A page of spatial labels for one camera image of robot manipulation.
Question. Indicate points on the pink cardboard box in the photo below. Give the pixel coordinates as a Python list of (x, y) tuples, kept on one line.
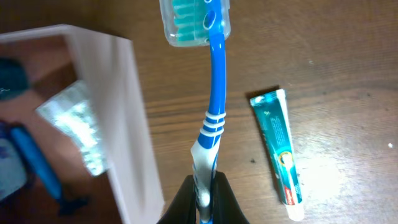
[(107, 64)]

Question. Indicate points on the green white soap packet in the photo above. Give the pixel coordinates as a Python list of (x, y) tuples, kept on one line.
[(70, 111)]

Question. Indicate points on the blue disposable razor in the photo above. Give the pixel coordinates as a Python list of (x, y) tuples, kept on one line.
[(36, 160)]

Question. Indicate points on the teal Listerine mouthwash bottle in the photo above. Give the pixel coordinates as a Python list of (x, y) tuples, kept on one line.
[(14, 79)]

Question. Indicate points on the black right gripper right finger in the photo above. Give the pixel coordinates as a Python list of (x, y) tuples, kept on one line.
[(226, 209)]

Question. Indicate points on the blue white toothbrush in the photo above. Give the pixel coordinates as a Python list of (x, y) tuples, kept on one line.
[(203, 23)]

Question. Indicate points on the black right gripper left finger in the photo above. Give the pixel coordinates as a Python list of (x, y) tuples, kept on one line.
[(183, 208)]

